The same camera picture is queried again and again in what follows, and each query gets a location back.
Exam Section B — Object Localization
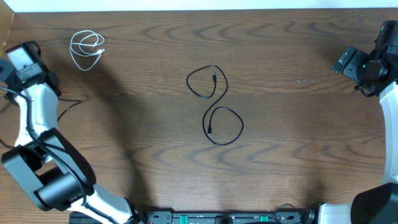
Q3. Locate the black usb cable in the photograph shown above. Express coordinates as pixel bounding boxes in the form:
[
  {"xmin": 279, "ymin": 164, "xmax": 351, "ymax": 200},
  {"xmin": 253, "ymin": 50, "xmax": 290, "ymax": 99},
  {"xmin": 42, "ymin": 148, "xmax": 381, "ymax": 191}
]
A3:
[
  {"xmin": 186, "ymin": 65, "xmax": 244, "ymax": 146},
  {"xmin": 57, "ymin": 98, "xmax": 83, "ymax": 122}
]

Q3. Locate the white usb cable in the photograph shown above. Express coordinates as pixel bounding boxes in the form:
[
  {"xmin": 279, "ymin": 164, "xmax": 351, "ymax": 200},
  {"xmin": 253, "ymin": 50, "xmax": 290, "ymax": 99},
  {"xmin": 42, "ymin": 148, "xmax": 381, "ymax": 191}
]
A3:
[{"xmin": 69, "ymin": 30, "xmax": 106, "ymax": 72}]

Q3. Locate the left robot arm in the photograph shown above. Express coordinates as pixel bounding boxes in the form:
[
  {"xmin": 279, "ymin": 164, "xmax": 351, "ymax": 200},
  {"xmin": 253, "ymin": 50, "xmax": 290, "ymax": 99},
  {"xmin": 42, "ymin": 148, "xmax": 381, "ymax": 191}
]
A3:
[{"xmin": 1, "ymin": 40, "xmax": 147, "ymax": 223}]

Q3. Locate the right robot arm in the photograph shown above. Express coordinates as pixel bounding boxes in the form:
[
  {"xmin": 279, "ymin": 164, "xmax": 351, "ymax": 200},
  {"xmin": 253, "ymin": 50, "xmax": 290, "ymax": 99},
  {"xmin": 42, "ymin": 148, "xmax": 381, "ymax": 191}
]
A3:
[{"xmin": 312, "ymin": 20, "xmax": 397, "ymax": 224}]

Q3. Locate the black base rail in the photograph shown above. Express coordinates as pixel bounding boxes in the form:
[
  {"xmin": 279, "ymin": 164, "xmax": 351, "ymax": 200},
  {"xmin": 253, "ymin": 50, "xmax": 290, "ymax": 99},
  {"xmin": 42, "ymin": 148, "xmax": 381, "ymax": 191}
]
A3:
[{"xmin": 68, "ymin": 210, "xmax": 312, "ymax": 224}]

